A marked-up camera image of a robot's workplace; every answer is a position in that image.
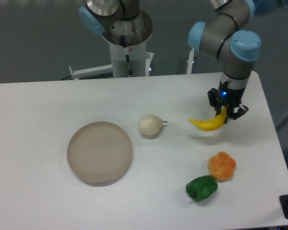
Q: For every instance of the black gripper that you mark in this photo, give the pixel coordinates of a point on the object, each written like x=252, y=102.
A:
x=229, y=98

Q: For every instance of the yellow toy banana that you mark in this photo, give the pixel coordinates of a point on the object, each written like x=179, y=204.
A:
x=211, y=124

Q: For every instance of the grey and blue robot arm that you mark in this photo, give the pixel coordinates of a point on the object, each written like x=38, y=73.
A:
x=223, y=38

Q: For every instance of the orange toy pumpkin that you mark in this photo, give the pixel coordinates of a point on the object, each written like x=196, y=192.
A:
x=221, y=166

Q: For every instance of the white toy pear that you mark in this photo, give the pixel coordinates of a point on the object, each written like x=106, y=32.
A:
x=150, y=125

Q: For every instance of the green toy bell pepper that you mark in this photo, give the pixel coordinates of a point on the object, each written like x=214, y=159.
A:
x=201, y=188

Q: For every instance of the blue plastic bag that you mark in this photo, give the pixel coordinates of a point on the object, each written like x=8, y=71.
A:
x=264, y=6

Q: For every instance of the beige round plate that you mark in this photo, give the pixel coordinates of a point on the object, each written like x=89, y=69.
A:
x=99, y=153

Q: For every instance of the white upright bracket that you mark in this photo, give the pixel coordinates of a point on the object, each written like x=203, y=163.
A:
x=190, y=61

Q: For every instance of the white metal base frame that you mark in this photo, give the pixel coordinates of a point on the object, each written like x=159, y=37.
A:
x=104, y=71

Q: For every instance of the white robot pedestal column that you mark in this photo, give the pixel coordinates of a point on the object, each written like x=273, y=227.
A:
x=127, y=41

